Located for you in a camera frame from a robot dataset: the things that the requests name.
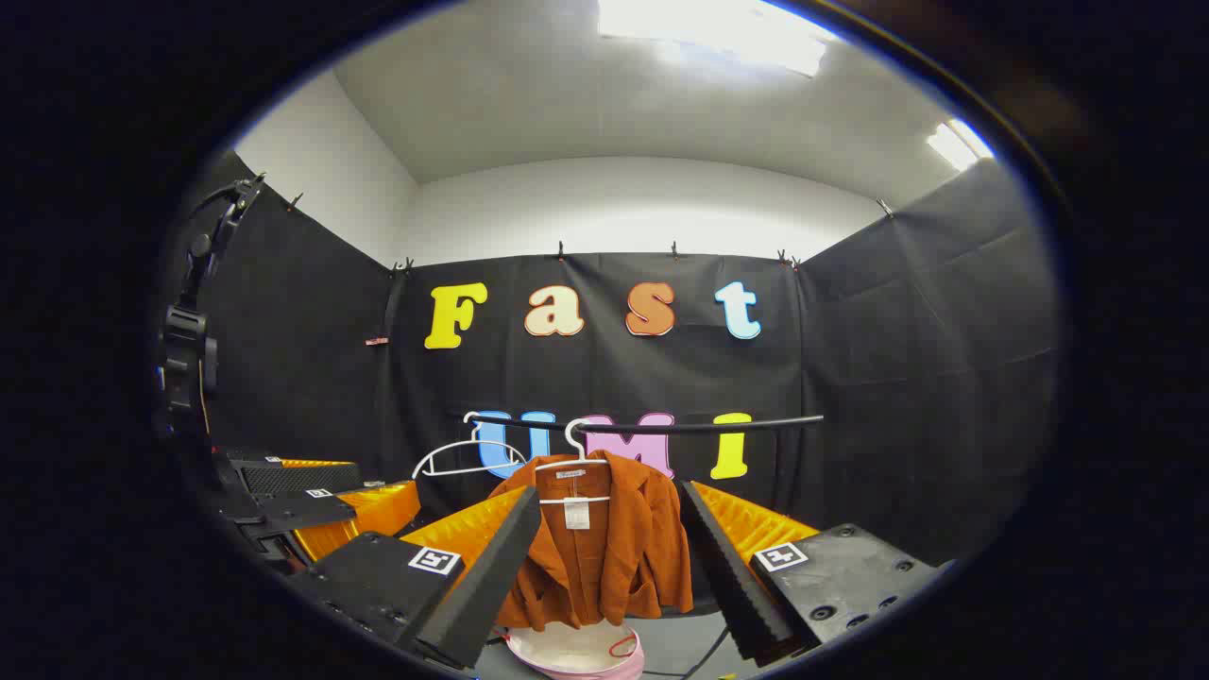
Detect pink and white laundry hamper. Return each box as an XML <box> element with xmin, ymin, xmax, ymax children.
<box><xmin>505</xmin><ymin>619</ymin><xmax>648</xmax><ymax>680</ymax></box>

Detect black clothes rail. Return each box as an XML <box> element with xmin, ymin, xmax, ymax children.
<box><xmin>468</xmin><ymin>413</ymin><xmax>825</xmax><ymax>435</ymax></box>

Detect orange corduroy jacket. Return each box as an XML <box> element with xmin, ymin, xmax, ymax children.
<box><xmin>488</xmin><ymin>450</ymin><xmax>695</xmax><ymax>632</ymax></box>

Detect black backdrop cloth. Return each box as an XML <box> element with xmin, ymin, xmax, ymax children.
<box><xmin>161</xmin><ymin>151</ymin><xmax>1064</xmax><ymax>568</ymax></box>

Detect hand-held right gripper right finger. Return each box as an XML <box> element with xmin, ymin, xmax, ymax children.
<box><xmin>678</xmin><ymin>480</ymin><xmax>950</xmax><ymax>667</ymax></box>

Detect small ceiling light panel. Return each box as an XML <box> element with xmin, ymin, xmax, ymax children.
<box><xmin>926</xmin><ymin>117</ymin><xmax>995</xmax><ymax>173</ymax></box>

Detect white plastic clothes hanger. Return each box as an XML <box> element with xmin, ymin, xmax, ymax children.
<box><xmin>534</xmin><ymin>418</ymin><xmax>613</xmax><ymax>506</ymax></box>
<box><xmin>412</xmin><ymin>411</ymin><xmax>528</xmax><ymax>480</ymax></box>

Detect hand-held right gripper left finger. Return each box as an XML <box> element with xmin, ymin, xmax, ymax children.
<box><xmin>283</xmin><ymin>484</ymin><xmax>544</xmax><ymax>672</ymax></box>

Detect large ceiling light panel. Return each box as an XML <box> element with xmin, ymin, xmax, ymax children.
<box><xmin>598</xmin><ymin>0</ymin><xmax>840</xmax><ymax>78</ymax></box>

